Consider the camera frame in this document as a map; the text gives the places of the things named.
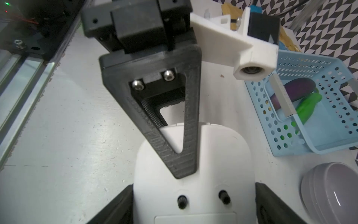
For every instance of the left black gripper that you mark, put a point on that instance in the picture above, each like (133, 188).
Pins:
(133, 26)

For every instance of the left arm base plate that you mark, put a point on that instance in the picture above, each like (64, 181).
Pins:
(37, 28)

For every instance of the yellow chips bag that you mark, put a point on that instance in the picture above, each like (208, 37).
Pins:
(261, 26)

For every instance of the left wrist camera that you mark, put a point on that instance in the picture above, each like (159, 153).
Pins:
(252, 59)

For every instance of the green toy cucumber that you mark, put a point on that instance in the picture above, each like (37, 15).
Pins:
(306, 107)

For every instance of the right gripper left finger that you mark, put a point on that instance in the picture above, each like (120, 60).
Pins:
(117, 211)

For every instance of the purple toy eggplant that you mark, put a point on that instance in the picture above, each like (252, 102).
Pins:
(299, 88)

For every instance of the aluminium front rail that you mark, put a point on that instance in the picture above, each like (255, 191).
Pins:
(23, 78)

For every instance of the lilac ceramic bowl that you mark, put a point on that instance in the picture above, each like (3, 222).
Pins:
(329, 192)

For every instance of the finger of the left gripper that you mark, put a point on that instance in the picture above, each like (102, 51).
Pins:
(159, 90)

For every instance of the light blue plastic basket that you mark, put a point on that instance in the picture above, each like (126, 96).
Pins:
(324, 121)

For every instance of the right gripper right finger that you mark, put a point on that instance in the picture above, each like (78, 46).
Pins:
(270, 209)

